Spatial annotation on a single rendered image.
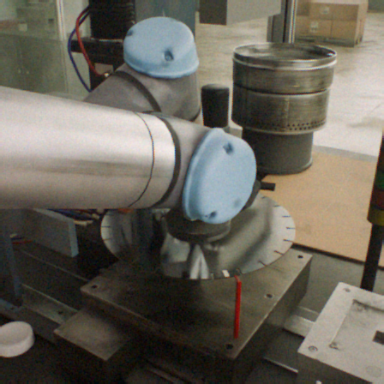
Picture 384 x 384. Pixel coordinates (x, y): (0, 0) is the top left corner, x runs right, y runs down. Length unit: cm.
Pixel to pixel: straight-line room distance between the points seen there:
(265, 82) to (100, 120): 109
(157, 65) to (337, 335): 44
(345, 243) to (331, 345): 54
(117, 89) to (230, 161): 17
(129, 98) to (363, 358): 44
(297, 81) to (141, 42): 92
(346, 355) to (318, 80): 91
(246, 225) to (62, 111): 57
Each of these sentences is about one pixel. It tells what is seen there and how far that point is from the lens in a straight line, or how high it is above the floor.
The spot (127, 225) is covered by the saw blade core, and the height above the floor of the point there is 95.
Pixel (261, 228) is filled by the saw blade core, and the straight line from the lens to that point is 83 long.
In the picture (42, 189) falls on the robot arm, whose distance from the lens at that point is 31.
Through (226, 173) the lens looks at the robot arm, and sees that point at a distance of 38.
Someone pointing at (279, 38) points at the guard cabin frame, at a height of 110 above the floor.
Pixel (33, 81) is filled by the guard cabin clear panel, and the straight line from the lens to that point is 209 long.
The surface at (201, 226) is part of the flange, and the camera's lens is 81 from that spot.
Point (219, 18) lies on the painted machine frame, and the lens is 108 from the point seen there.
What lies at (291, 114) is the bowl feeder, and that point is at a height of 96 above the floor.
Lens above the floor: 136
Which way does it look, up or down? 27 degrees down
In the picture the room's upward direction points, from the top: straight up
